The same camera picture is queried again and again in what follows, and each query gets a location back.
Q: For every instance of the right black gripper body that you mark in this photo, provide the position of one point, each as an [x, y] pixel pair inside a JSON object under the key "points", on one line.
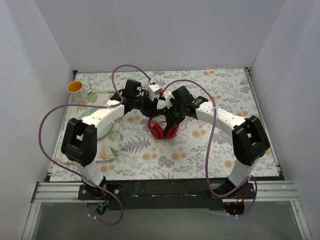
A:
{"points": [[171, 120]]}

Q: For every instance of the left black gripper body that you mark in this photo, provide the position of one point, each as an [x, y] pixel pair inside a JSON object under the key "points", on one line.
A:
{"points": [[152, 110]]}

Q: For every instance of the red headphones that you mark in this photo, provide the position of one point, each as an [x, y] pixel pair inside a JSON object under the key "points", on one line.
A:
{"points": [[155, 123]]}

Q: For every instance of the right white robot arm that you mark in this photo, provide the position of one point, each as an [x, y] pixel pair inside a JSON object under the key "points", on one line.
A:
{"points": [[249, 139]]}

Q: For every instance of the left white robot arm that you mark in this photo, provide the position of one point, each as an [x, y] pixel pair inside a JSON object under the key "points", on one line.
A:
{"points": [[80, 141]]}

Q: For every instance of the floral tablecloth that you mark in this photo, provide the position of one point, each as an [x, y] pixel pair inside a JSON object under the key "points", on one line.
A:
{"points": [[196, 148]]}

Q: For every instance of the green ceramic plate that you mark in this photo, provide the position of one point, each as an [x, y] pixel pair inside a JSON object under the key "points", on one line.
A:
{"points": [[96, 117]]}

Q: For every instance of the floral mug yellow inside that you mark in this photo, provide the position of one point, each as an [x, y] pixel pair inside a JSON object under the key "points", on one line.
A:
{"points": [[79, 91]]}

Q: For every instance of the floral rectangular tray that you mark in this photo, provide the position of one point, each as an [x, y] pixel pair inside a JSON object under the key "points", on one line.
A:
{"points": [[108, 146]]}

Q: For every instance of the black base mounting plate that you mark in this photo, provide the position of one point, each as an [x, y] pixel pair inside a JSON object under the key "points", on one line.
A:
{"points": [[160, 194]]}

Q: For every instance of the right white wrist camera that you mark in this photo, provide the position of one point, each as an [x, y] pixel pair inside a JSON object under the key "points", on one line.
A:
{"points": [[167, 96]]}

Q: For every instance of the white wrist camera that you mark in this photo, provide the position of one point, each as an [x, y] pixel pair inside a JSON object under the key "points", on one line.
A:
{"points": [[153, 90], [167, 96]]}

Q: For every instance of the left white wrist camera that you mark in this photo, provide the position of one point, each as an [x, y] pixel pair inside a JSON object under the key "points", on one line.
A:
{"points": [[153, 90]]}

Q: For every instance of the aluminium frame rail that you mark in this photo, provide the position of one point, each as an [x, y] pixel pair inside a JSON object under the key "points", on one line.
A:
{"points": [[265, 190]]}

